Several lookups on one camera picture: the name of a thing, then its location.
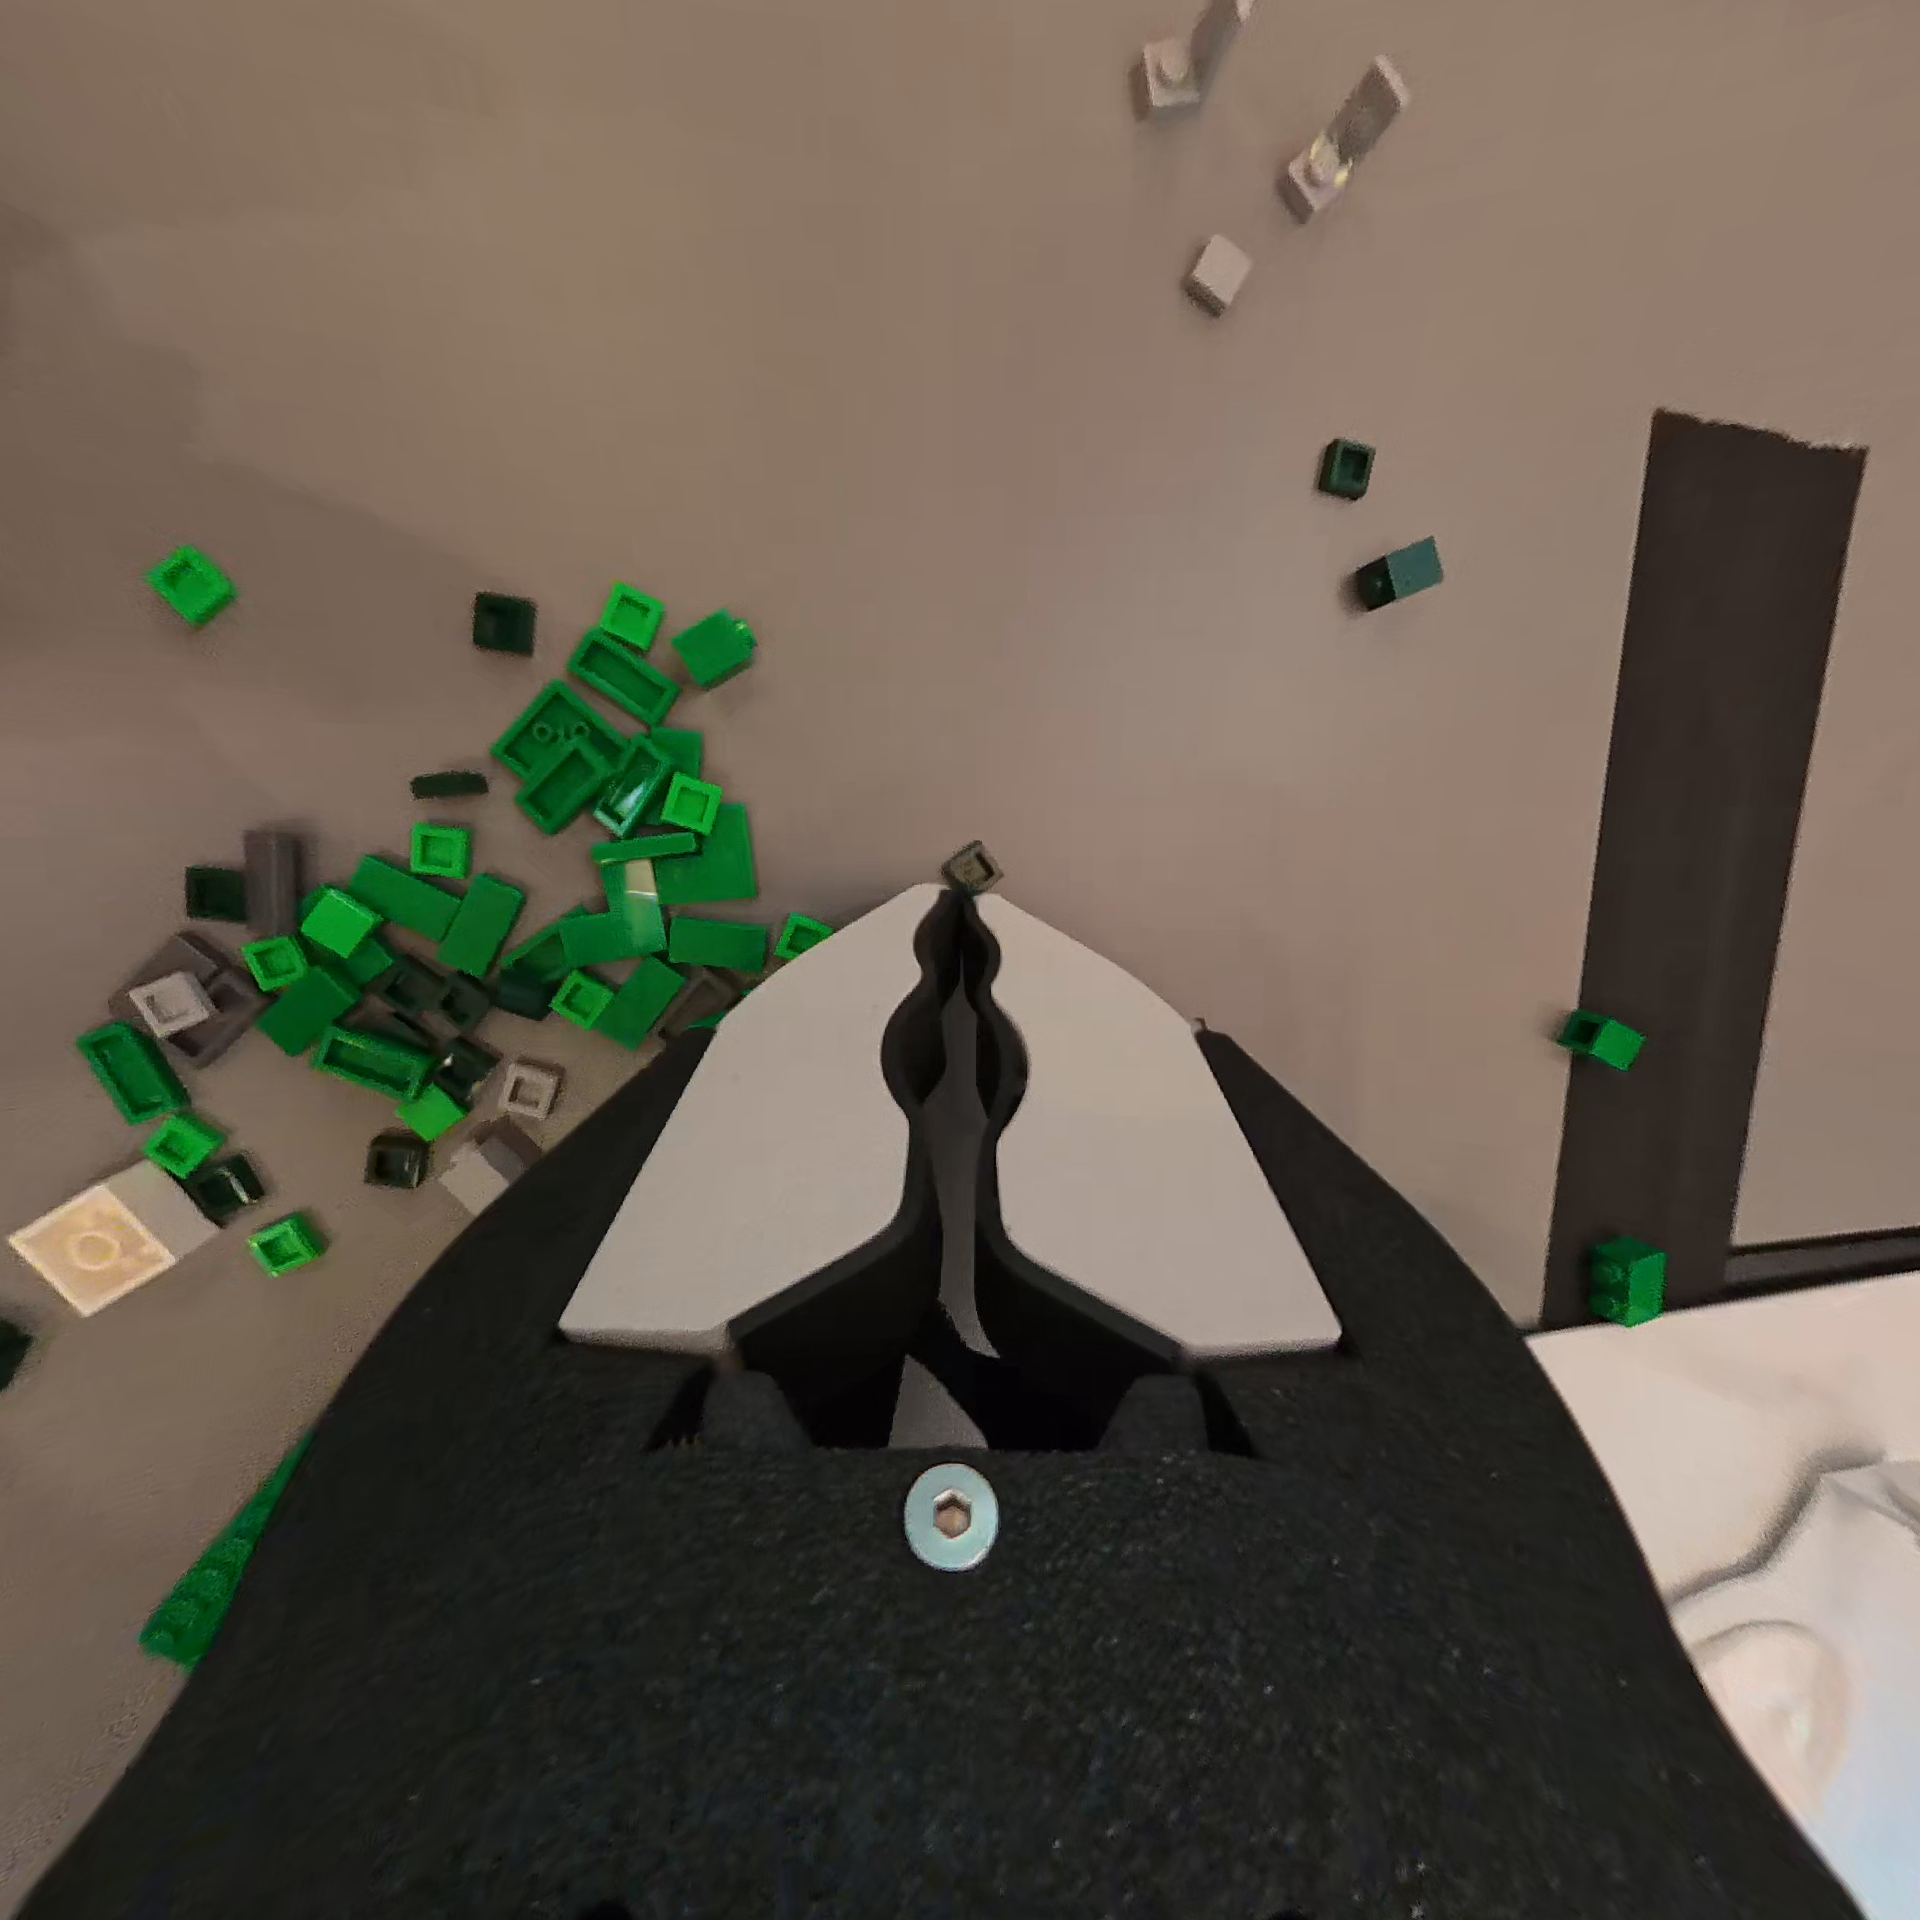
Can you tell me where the white tray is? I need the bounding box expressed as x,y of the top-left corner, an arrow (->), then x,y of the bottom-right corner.
1522,1275 -> 1920,1920

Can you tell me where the bright green hollow brick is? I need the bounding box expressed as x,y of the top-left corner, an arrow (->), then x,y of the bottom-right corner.
145,547 -> 240,628

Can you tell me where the dark grey flat plate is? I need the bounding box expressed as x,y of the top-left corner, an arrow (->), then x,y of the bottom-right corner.
107,933 -> 261,1070

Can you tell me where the cream square tile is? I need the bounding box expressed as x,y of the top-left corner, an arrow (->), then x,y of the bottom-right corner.
7,1182 -> 224,1322

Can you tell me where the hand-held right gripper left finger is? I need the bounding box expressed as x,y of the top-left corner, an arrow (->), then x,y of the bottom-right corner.
557,883 -> 962,1448

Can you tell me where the pile of green bricks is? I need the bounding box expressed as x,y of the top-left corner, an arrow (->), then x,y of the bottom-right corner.
75,575 -> 837,1279

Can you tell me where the long grey plate brick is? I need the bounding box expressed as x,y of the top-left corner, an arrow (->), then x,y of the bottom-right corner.
1280,56 -> 1413,224

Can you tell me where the grey desk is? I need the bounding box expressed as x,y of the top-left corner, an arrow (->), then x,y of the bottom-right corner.
0,0 -> 1920,1728

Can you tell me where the large green baseplate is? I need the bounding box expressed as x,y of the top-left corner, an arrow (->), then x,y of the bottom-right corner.
138,1423 -> 324,1670

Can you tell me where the black tape strip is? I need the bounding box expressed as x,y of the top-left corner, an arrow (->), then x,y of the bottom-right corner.
1544,407 -> 1873,1327

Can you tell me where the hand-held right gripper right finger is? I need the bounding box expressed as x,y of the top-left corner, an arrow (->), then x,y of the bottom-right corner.
938,892 -> 1344,1453

